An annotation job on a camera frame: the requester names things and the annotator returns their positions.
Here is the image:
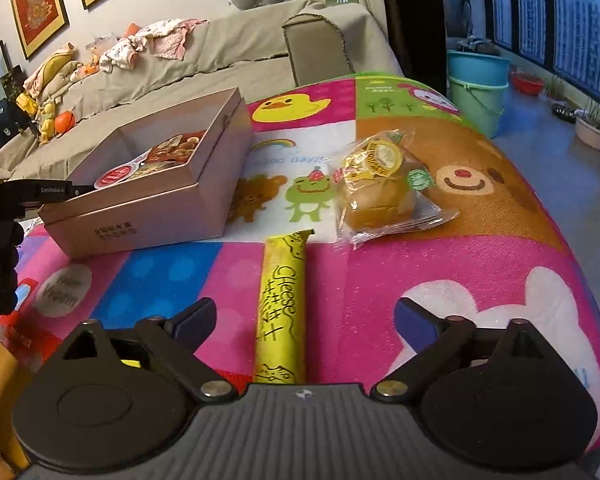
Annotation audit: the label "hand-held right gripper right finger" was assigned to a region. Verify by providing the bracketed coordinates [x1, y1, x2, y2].
[370, 297, 567, 404]

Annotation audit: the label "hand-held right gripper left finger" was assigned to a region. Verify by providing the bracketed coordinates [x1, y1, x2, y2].
[62, 296, 241, 406]

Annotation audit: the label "pink cardboard box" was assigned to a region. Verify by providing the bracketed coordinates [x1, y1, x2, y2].
[37, 86, 255, 260]

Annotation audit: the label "yellow cheese stick packet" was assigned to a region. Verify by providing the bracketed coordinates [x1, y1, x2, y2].
[252, 228, 315, 386]

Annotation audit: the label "red round lid snack cup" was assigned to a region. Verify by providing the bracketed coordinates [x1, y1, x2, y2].
[93, 162, 142, 191]

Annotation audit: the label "colourful cartoon play mat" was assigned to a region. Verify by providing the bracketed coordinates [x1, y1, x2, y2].
[10, 72, 600, 457]

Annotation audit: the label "yellow plush toy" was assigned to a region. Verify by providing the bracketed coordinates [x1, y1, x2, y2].
[14, 92, 57, 147]

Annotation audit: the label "dark bag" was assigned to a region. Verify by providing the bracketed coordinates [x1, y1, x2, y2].
[0, 99, 37, 162]

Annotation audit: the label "red cookie snack bag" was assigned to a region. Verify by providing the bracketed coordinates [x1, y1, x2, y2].
[144, 130, 209, 167]

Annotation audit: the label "folded yellow beige blankets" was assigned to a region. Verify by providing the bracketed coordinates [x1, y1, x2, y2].
[22, 42, 82, 102]

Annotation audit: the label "bread in clear packet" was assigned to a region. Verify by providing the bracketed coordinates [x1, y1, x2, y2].
[332, 129, 461, 250]

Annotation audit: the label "wooden table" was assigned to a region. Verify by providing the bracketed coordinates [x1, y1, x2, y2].
[0, 335, 33, 473]

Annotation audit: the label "pink and white clothes pile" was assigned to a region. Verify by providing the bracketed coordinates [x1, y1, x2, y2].
[99, 18, 209, 72]

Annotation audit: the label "beige sofa cover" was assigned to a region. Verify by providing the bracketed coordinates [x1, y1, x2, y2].
[0, 0, 406, 181]

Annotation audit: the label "green plastic bucket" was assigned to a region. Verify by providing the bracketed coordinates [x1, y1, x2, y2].
[448, 75, 510, 140]

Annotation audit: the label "teal plastic bucket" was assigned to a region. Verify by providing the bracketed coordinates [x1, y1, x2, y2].
[446, 49, 512, 86]

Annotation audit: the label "red plastic basin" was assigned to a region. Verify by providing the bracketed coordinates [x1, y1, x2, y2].
[509, 72, 546, 96]

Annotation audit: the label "potted plants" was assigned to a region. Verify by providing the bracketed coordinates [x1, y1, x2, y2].
[545, 75, 600, 177]

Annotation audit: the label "beige sofa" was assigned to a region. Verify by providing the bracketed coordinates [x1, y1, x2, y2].
[0, 0, 406, 182]

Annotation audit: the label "black framed window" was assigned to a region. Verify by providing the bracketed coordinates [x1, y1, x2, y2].
[484, 0, 600, 107]

